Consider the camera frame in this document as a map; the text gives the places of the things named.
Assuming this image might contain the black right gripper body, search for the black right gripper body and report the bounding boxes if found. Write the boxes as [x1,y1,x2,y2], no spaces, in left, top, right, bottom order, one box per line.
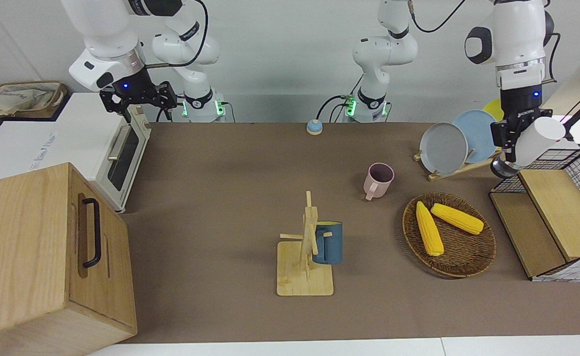
[99,67,178,114]

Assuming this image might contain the light blue plate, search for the light blue plate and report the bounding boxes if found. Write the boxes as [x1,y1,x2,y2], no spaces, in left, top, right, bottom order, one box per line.
[453,109,501,164]

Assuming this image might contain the brown table mat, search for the brown table mat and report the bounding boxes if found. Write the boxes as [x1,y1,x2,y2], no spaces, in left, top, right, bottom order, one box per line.
[120,122,580,344]

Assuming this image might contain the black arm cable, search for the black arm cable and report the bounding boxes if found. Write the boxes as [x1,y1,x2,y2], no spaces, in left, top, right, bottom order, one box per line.
[144,0,207,68]
[409,0,560,85]

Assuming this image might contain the grey plate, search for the grey plate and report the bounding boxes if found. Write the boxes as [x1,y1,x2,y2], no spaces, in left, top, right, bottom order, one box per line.
[419,122,469,176]

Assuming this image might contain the wooden mug tree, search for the wooden mug tree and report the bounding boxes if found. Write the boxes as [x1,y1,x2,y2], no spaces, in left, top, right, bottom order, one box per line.
[276,190,335,297]

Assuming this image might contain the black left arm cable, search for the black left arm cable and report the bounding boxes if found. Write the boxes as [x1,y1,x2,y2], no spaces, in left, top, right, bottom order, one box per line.
[409,0,560,85]

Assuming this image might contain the black cabinet handle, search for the black cabinet handle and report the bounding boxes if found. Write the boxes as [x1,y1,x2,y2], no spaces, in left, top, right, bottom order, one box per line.
[82,197,103,269]

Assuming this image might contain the yellow plate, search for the yellow plate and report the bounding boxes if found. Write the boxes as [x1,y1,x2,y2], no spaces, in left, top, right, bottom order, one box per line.
[482,97,506,124]

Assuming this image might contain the dark blue mug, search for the dark blue mug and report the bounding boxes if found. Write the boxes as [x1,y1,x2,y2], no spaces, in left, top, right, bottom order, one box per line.
[312,221,344,266]

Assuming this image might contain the brown wicker basket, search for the brown wicker basket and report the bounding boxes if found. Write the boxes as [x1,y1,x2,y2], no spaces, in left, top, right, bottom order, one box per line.
[402,192,497,279]

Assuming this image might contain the wooden cabinet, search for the wooden cabinet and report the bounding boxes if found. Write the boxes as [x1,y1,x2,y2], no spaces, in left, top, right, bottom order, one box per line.
[0,162,138,356]

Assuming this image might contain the wooden plate rack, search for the wooden plate rack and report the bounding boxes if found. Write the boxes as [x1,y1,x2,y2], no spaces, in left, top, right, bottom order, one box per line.
[413,148,503,182]

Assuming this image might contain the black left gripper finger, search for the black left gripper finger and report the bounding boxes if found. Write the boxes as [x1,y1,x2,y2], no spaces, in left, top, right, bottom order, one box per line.
[491,120,521,163]

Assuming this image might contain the white toaster oven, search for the white toaster oven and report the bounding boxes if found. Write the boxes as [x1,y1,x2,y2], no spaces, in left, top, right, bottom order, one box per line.
[18,93,152,214]

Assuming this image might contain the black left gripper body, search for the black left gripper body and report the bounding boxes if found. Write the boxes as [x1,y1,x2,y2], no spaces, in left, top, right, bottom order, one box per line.
[498,84,553,127]

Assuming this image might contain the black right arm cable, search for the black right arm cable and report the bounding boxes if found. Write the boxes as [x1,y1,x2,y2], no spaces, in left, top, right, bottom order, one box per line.
[144,0,207,68]

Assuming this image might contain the wire basket with wooden shelf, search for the wire basket with wooden shelf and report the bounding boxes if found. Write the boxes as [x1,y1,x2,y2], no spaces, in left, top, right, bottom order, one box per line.
[489,148,580,283]

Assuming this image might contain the yellow corn cob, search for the yellow corn cob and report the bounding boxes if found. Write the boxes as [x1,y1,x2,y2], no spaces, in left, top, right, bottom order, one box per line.
[430,202,485,235]
[415,200,445,257]

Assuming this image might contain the pink mug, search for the pink mug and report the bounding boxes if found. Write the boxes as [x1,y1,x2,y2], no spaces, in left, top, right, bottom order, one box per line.
[363,162,395,202]

